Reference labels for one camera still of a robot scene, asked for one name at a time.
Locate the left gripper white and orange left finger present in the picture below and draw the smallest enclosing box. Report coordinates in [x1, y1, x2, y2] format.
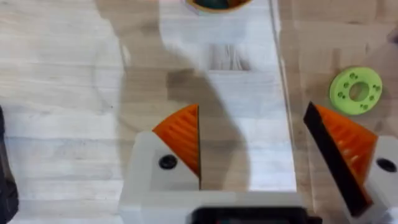
[123, 103, 201, 192]

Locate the left gripper white and orange right finger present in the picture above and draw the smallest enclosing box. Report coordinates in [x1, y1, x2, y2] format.
[303, 101, 398, 224]

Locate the green disc with holes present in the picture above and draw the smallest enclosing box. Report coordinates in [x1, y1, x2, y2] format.
[329, 66, 384, 116]

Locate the wooden tub with toys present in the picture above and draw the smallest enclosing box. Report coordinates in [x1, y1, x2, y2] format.
[185, 0, 253, 14]

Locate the black cable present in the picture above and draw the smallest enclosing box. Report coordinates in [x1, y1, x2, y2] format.
[0, 105, 19, 224]

